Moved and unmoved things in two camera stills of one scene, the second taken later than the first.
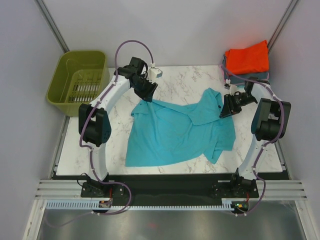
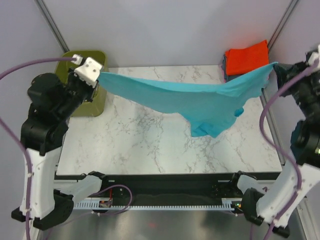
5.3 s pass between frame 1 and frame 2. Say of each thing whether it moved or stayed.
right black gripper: moved
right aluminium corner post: stayed
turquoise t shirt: moved
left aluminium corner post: stayed
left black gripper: moved
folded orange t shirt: stayed
